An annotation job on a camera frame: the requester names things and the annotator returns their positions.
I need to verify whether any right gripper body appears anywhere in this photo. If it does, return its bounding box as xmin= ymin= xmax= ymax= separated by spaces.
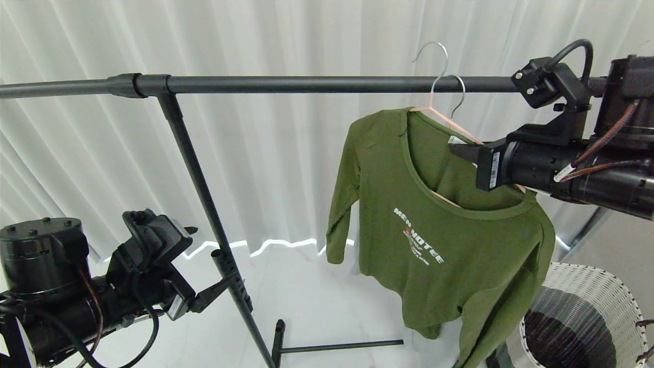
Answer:
xmin=475 ymin=138 xmax=654 ymax=221

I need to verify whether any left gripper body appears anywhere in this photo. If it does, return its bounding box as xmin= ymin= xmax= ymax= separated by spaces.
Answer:
xmin=28 ymin=271 xmax=197 ymax=361

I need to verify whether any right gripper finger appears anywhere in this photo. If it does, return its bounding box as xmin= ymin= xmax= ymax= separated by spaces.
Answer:
xmin=448 ymin=144 xmax=482 ymax=165

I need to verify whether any pink clothes hanger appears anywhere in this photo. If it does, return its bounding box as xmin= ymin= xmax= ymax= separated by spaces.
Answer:
xmin=449 ymin=75 xmax=467 ymax=120
xmin=409 ymin=42 xmax=527 ymax=208

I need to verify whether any green garment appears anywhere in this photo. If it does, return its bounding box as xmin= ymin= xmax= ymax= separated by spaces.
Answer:
xmin=326 ymin=107 xmax=556 ymax=368

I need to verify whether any white laundry basket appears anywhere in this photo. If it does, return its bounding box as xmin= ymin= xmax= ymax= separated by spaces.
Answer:
xmin=503 ymin=262 xmax=654 ymax=368

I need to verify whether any black clothes rack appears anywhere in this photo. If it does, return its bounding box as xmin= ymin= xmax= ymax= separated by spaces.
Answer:
xmin=0 ymin=73 xmax=609 ymax=368

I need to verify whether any white curtain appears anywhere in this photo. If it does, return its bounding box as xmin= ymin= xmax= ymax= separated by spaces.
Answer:
xmin=0 ymin=0 xmax=654 ymax=264

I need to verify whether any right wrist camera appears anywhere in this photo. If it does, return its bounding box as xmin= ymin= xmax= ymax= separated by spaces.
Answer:
xmin=506 ymin=57 xmax=596 ymax=147

